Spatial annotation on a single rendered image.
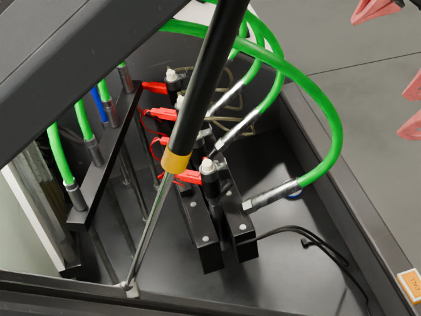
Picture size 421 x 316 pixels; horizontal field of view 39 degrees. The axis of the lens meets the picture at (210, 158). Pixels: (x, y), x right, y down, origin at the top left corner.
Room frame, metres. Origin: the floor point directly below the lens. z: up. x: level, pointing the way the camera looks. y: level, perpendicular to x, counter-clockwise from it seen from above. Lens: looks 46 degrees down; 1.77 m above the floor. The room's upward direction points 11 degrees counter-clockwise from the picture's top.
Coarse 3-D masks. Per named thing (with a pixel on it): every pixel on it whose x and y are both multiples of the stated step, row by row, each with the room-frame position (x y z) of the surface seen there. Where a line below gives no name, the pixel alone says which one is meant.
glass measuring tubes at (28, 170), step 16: (32, 144) 0.72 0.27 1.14; (16, 160) 0.61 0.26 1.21; (32, 160) 0.66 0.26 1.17; (16, 176) 0.62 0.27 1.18; (32, 176) 0.62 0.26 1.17; (48, 176) 0.72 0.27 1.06; (16, 192) 0.60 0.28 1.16; (32, 192) 0.61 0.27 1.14; (48, 192) 0.66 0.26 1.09; (32, 208) 0.61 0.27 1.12; (48, 208) 0.62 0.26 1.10; (64, 208) 0.72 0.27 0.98; (32, 224) 0.60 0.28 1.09; (48, 224) 0.61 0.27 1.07; (64, 224) 0.65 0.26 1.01; (48, 240) 0.60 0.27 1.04; (64, 240) 0.62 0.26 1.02; (80, 240) 0.68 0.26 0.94; (64, 256) 0.62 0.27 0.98; (80, 256) 0.62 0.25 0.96; (64, 272) 0.60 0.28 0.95; (80, 272) 0.61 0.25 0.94
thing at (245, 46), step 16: (176, 32) 0.55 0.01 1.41; (192, 32) 0.54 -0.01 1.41; (240, 48) 0.53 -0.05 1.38; (256, 48) 0.53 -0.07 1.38; (272, 64) 0.52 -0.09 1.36; (288, 64) 0.52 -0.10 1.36; (304, 80) 0.52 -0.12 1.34; (320, 96) 0.51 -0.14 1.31; (336, 112) 0.51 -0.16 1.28; (48, 128) 0.60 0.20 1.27; (336, 128) 0.50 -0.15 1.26; (336, 144) 0.50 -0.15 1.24; (64, 160) 0.60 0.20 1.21; (336, 160) 0.51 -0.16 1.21; (64, 176) 0.60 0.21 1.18; (304, 176) 0.52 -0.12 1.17; (320, 176) 0.51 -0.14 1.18
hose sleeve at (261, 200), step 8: (288, 184) 0.52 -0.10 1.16; (296, 184) 0.52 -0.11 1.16; (264, 192) 0.54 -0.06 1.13; (272, 192) 0.53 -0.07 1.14; (280, 192) 0.52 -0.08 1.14; (288, 192) 0.52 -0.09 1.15; (256, 200) 0.53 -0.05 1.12; (264, 200) 0.53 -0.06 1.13; (272, 200) 0.52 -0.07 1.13; (256, 208) 0.53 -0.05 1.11
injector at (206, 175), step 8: (200, 168) 0.64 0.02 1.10; (216, 168) 0.63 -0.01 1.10; (200, 176) 0.63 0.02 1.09; (208, 176) 0.62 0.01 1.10; (216, 176) 0.63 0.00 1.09; (208, 184) 0.62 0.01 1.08; (216, 184) 0.62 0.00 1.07; (224, 184) 0.64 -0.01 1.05; (232, 184) 0.63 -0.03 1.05; (208, 192) 0.62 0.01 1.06; (216, 192) 0.62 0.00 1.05; (224, 192) 0.63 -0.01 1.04; (208, 200) 0.63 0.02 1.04; (216, 200) 0.62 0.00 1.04; (216, 208) 0.63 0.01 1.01; (216, 216) 0.63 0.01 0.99; (216, 224) 0.63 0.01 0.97; (224, 224) 0.63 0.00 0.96; (216, 232) 0.63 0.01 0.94; (224, 232) 0.63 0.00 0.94; (224, 240) 0.63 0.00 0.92; (224, 248) 0.63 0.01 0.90
